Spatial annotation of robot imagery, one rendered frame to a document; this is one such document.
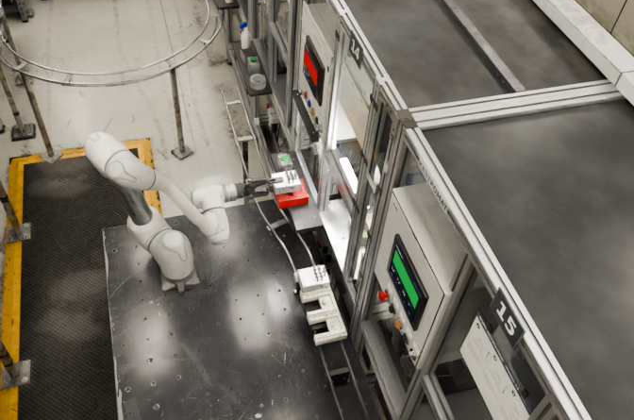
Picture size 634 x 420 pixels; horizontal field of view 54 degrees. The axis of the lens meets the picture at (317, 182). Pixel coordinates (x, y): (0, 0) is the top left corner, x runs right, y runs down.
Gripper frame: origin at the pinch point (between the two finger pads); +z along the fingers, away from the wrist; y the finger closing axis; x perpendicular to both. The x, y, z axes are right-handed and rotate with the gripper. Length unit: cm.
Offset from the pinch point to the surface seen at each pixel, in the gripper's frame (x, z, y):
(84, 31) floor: 310, -100, -100
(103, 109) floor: 200, -90, -101
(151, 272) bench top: -12, -66, -34
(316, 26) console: 11, 20, 79
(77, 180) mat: 125, -112, -99
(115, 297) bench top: -23, -84, -33
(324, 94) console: -6, 20, 56
